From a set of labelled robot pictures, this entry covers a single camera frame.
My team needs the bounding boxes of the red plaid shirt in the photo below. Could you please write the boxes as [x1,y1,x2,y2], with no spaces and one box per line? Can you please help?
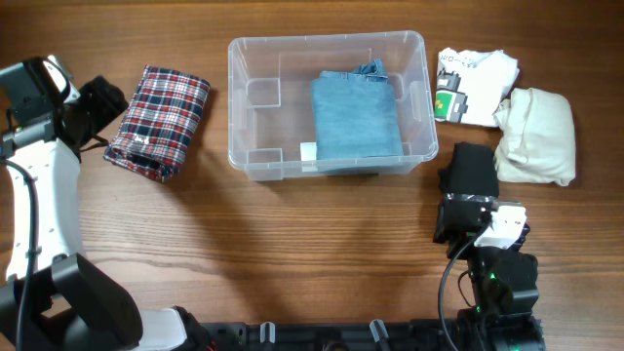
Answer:
[103,64,211,182]

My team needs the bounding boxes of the blue denim jeans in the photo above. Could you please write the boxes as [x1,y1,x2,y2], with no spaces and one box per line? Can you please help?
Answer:
[311,58,404,160]

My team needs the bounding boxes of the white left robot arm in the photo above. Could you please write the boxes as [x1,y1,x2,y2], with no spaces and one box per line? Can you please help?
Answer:
[1,55,189,350]

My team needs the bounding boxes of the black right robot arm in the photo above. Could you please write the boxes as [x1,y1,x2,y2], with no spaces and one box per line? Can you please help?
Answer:
[433,142,545,351]

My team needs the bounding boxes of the folded cream sweatshirt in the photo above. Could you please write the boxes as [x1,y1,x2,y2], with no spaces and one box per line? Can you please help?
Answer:
[493,88,576,186]

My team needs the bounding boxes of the white printed t-shirt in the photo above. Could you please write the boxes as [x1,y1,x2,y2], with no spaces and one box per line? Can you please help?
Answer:
[434,48,520,128]

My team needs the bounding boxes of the white label on bin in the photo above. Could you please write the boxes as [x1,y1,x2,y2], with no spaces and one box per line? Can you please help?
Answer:
[300,142,317,162]

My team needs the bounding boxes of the clear plastic storage bin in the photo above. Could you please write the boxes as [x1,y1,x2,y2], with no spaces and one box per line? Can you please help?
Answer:
[228,30,439,181]

